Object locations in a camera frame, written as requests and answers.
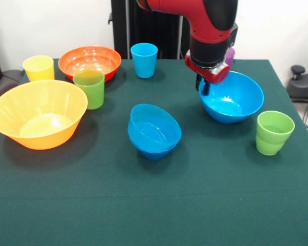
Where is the dark green tablecloth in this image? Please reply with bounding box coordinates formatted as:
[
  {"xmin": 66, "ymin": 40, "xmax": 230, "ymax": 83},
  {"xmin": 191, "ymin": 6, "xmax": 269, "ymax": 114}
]
[{"xmin": 0, "ymin": 58, "xmax": 308, "ymax": 246}]

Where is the purple cup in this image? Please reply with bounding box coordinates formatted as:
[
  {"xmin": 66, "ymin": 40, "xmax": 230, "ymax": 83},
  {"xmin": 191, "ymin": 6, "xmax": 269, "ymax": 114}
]
[{"xmin": 225, "ymin": 48, "xmax": 236, "ymax": 67}]

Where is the large blue bowl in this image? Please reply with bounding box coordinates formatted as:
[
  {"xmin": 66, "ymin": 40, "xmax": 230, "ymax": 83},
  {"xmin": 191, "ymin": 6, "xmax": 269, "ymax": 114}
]
[{"xmin": 199, "ymin": 71, "xmax": 264, "ymax": 125}]

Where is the small light blue bowl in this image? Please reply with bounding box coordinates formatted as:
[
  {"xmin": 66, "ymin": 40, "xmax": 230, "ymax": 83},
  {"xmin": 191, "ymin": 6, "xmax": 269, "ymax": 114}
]
[{"xmin": 127, "ymin": 103, "xmax": 182, "ymax": 152}]

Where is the grey black stand base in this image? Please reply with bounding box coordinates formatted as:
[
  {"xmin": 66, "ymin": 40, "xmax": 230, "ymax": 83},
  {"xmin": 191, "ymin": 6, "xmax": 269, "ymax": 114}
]
[
  {"xmin": 0, "ymin": 69, "xmax": 25, "ymax": 103},
  {"xmin": 286, "ymin": 65, "xmax": 308, "ymax": 103}
]

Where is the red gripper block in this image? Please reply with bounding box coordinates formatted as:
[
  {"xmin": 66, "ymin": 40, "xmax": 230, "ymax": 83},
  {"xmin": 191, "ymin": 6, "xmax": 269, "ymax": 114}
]
[{"xmin": 184, "ymin": 50, "xmax": 231, "ymax": 96}]

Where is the smooth green cup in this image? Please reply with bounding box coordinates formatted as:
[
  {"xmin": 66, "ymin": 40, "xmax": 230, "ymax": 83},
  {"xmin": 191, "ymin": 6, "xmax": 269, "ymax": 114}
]
[{"xmin": 72, "ymin": 69, "xmax": 105, "ymax": 110}]

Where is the yellow cup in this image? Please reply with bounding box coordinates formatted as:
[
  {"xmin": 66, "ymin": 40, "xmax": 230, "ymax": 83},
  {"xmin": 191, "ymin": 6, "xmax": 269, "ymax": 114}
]
[{"xmin": 22, "ymin": 55, "xmax": 55, "ymax": 83}]

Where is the large yellow-orange bowl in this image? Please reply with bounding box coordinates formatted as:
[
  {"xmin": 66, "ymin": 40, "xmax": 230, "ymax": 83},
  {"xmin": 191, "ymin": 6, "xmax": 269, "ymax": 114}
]
[{"xmin": 0, "ymin": 79, "xmax": 89, "ymax": 151}]

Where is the small dark blue bowl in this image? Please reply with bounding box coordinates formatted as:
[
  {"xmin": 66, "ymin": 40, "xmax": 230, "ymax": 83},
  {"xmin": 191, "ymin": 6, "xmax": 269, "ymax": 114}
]
[{"xmin": 129, "ymin": 138, "xmax": 180, "ymax": 161}]

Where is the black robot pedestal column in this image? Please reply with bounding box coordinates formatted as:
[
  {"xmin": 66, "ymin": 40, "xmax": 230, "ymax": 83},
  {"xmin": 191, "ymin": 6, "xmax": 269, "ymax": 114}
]
[{"xmin": 108, "ymin": 0, "xmax": 194, "ymax": 60}]

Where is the light blue cup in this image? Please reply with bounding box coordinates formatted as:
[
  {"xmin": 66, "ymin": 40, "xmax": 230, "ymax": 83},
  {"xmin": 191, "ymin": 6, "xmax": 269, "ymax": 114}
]
[{"xmin": 130, "ymin": 43, "xmax": 159, "ymax": 79}]

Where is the ridged green cup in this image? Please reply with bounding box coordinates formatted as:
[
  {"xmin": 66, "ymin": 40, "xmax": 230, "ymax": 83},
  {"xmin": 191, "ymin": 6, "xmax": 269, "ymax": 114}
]
[{"xmin": 255, "ymin": 110, "xmax": 296, "ymax": 156}]

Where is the red-orange bowl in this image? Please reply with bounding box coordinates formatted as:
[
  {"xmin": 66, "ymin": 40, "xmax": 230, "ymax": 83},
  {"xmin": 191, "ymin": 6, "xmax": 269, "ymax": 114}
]
[{"xmin": 57, "ymin": 46, "xmax": 122, "ymax": 83}]

